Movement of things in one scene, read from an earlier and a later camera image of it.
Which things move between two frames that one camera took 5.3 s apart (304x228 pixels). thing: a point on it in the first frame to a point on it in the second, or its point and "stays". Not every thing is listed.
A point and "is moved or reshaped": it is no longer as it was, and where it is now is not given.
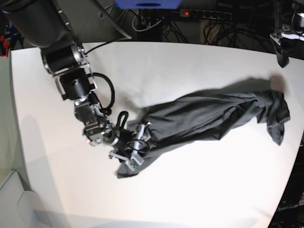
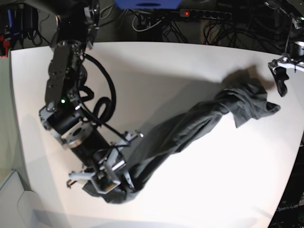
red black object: [6, 43] stays
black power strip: [206, 14] stays
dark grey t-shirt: [194, 118] is moved or reshaped
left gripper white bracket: [136, 159] to [104, 175]
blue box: [148, 4] stays
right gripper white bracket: [281, 55] to [280, 74]
